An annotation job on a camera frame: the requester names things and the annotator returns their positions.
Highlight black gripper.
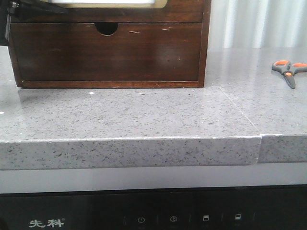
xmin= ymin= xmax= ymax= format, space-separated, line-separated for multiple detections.
xmin=0 ymin=0 xmax=68 ymax=46

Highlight grey orange scissors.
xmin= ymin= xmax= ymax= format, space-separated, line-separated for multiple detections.
xmin=272 ymin=60 xmax=307 ymax=89

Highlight dark wooden drawer cabinet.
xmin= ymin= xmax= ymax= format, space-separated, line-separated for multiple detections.
xmin=6 ymin=0 xmax=211 ymax=88

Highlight white pleated curtain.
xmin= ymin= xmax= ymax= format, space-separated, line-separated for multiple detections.
xmin=209 ymin=0 xmax=307 ymax=50

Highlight black appliance control panel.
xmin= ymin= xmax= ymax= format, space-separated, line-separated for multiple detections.
xmin=0 ymin=185 xmax=307 ymax=230

